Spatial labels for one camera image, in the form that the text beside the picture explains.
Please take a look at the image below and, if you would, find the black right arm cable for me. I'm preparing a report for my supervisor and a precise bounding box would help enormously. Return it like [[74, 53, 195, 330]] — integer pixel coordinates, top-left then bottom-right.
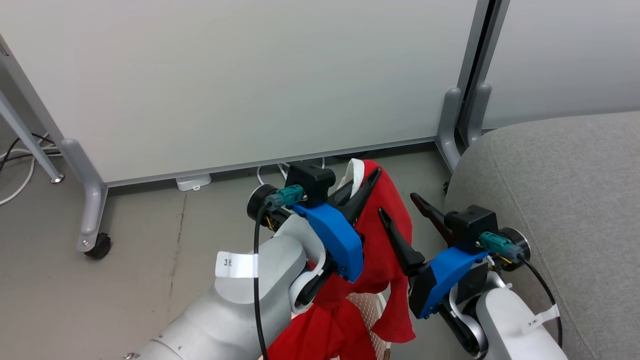
[[475, 231, 564, 348]]

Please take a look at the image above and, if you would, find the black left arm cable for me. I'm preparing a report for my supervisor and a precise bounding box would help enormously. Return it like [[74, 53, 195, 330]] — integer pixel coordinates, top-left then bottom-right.
[[252, 184, 306, 360]]

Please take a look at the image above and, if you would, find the narrow white partition panel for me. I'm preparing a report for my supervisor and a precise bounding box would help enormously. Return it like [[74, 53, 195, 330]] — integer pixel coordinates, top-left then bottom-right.
[[482, 0, 640, 131]]

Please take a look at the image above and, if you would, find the red and white garment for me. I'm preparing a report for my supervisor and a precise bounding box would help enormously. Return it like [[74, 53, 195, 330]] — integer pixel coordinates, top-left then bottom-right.
[[267, 159, 417, 360]]

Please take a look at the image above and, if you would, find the long white floor cable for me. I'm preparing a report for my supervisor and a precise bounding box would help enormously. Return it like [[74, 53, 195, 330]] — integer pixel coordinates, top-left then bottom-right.
[[0, 132, 63, 207]]

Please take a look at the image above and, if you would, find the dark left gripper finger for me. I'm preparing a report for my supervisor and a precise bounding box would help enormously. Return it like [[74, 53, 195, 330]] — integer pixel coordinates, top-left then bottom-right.
[[341, 166, 383, 226]]

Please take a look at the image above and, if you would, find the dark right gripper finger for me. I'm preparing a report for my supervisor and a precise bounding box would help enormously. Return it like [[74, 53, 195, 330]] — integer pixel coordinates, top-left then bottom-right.
[[410, 192, 453, 246], [378, 207, 427, 277]]

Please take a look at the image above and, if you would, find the grey slanted stand leg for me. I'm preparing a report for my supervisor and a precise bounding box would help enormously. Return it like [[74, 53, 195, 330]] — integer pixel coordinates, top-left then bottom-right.
[[0, 90, 65, 184]]

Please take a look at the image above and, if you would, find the grey partition foot with castor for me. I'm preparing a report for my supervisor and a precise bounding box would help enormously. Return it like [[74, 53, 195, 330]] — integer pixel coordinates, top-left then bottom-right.
[[60, 137, 109, 252]]

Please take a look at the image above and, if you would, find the white power adapter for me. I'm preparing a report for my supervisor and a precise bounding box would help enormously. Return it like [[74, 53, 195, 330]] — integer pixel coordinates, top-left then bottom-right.
[[176, 173, 212, 192]]

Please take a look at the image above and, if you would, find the white perforated laundry basket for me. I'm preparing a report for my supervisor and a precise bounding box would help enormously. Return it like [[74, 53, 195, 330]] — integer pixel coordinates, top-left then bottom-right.
[[347, 292, 391, 360]]

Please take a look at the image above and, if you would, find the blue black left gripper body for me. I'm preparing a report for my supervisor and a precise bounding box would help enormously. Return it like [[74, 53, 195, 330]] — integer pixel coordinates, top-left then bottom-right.
[[246, 184, 364, 284]]

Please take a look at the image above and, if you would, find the black floor cable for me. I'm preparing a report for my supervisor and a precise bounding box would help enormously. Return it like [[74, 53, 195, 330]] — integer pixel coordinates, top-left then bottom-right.
[[0, 132, 56, 173]]

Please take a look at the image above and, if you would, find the wide white partition panel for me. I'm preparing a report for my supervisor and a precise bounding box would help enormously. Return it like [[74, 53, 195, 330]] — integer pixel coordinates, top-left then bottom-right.
[[0, 0, 491, 188]]

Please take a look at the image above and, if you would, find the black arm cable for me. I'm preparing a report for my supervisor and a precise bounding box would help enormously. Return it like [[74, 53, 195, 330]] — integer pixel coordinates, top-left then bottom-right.
[[252, 184, 306, 360], [475, 231, 564, 348]]

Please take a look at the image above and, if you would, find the large black castor wheel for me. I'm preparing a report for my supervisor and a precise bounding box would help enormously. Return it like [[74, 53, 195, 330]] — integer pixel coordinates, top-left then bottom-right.
[[84, 232, 112, 260]]

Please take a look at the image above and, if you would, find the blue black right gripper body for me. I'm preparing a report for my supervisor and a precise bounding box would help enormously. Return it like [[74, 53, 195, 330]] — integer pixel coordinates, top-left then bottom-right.
[[407, 227, 531, 319]]

